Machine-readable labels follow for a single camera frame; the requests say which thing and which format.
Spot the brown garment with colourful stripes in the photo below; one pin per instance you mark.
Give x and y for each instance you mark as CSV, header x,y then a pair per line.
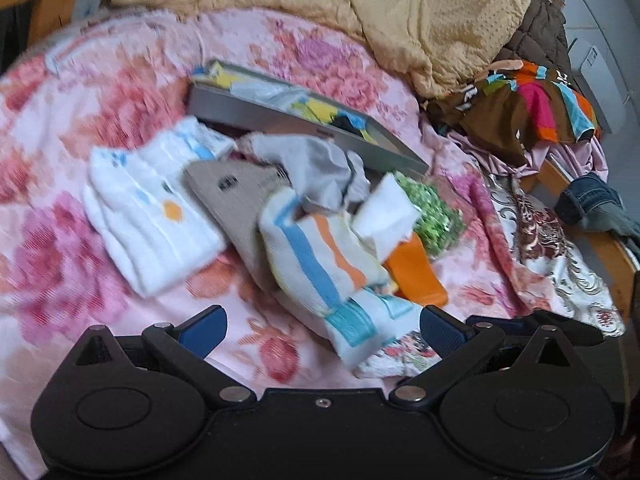
x,y
500,125

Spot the white appliance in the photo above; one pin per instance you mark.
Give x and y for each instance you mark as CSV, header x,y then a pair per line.
x,y
600,35

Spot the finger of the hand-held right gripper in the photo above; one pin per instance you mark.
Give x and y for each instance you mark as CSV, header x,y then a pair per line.
x,y
510,321

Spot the blue orange striped cloth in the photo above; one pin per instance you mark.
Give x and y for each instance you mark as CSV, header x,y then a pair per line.
x,y
310,255

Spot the blue denim jeans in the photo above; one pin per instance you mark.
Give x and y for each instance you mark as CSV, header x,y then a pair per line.
x,y
590,200

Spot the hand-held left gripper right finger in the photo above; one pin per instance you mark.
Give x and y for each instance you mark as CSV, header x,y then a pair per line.
x,y
442,332

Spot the plain white cloth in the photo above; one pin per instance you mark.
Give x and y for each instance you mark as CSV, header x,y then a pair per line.
x,y
385,215

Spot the grey metal tray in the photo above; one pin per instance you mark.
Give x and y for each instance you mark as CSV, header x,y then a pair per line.
x,y
260,112

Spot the green patterned cloth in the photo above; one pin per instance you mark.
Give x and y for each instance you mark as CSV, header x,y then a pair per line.
x,y
435,215

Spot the grey cloth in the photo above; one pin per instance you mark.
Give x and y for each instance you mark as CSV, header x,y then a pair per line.
x,y
320,170

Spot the brown white ornate cloth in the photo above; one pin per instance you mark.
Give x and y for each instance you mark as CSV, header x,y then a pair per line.
x,y
545,240

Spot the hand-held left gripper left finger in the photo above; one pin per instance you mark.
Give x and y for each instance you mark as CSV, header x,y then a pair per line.
x,y
205,332

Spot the brown quilted jacket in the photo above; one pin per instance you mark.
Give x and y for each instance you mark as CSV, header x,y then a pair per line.
x,y
540,30

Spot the yellow green blue cloth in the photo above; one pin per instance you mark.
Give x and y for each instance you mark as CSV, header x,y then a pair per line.
x,y
325,112

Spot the grey brown cardboard piece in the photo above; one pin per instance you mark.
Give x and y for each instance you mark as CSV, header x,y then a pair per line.
x,y
225,200

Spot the pink satin cloth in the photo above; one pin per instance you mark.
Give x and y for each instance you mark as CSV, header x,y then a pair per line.
x,y
585,160

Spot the yellow blanket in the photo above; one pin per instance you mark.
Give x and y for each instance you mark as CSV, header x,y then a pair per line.
x,y
400,10

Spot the white cloth with orange dot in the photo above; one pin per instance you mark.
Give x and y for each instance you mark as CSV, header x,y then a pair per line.
x,y
145,220

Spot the white red floral cloth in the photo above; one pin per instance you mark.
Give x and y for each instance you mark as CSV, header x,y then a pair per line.
x,y
395,355

